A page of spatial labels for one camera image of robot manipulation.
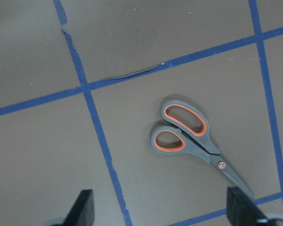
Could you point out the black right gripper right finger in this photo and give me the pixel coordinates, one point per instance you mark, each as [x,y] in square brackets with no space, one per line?
[241,210]

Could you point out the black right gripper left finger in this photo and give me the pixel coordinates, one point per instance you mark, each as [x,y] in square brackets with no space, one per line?
[82,212]

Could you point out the grey orange scissors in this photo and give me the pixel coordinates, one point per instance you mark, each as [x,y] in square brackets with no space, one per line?
[195,143]

